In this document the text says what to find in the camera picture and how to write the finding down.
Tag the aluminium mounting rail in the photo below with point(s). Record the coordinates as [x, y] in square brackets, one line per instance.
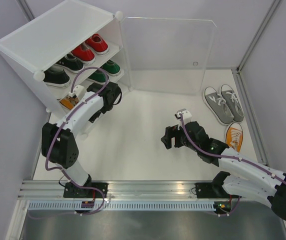
[117, 190]

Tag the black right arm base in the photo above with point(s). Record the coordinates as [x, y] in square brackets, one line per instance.
[206, 190]

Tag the clear acrylic cabinet door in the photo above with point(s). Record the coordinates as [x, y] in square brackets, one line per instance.
[167, 55]

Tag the red sneaker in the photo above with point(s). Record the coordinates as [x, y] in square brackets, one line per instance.
[85, 55]
[98, 44]

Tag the left grey sneaker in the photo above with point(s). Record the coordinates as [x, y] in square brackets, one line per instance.
[217, 105]

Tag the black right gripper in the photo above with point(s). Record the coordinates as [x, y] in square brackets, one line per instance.
[172, 132]

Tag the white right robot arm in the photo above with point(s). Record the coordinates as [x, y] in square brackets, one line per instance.
[240, 176]

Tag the grey sneaker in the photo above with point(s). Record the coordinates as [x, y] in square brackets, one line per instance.
[217, 105]
[232, 102]

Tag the white plastic shoe cabinet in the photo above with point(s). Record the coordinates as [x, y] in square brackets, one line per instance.
[36, 46]

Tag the black sneaker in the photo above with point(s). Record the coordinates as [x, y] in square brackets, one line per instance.
[56, 78]
[70, 63]

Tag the white slotted cable duct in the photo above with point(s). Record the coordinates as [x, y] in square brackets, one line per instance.
[122, 205]

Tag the green sneaker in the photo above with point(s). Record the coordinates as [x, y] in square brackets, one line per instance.
[112, 68]
[98, 77]

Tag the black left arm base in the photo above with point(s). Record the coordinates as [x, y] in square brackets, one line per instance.
[71, 191]

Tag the aluminium corner frame post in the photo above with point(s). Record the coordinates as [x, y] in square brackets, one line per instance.
[244, 76]

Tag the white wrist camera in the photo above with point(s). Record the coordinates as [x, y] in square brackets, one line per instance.
[77, 92]
[183, 114]

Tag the orange sneaker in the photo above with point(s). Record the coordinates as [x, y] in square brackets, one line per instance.
[234, 136]
[69, 102]

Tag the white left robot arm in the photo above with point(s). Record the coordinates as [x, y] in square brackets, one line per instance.
[58, 140]

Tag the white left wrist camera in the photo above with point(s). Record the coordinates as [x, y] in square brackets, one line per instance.
[77, 92]

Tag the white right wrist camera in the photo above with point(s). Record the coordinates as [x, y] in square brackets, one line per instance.
[183, 114]

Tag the right grey sneaker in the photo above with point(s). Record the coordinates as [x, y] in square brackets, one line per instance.
[232, 102]

